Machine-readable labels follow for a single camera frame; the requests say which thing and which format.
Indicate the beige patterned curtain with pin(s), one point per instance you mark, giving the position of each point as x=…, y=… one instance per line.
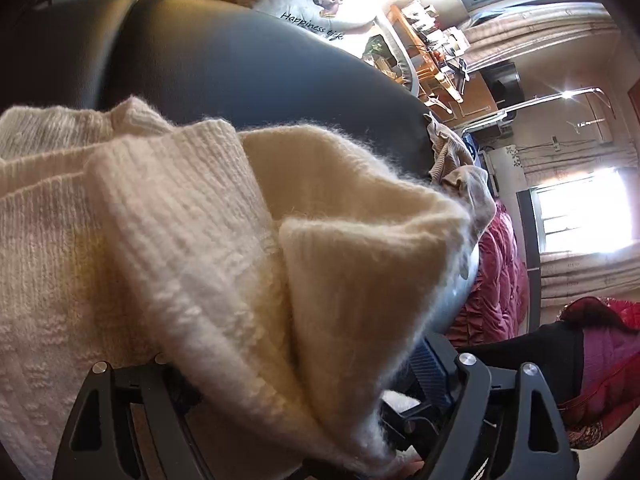
x=540, y=35

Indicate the cluttered wooden desk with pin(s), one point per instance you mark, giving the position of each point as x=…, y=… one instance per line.
x=430, y=60

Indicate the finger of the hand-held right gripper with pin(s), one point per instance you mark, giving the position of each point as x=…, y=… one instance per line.
x=410, y=427

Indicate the cream knitted sweater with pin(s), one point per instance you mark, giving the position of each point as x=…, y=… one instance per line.
x=200, y=260

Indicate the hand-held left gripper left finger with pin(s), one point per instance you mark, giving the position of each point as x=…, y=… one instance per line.
x=150, y=410

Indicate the metal clothes rail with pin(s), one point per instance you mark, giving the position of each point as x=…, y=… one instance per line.
x=540, y=102

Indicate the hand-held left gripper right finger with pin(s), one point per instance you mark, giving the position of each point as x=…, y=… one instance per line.
x=430, y=370

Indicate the black monitor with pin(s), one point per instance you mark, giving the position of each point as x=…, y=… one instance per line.
x=502, y=85

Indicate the pink ruffled bedspread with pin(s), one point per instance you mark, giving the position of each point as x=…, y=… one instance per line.
x=500, y=275

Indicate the small window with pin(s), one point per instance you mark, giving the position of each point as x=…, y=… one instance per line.
x=585, y=210

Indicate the beige crumpled garment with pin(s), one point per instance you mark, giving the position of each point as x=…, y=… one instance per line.
x=460, y=175

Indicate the short beige curtain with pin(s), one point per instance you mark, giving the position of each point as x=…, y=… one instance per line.
x=590, y=280

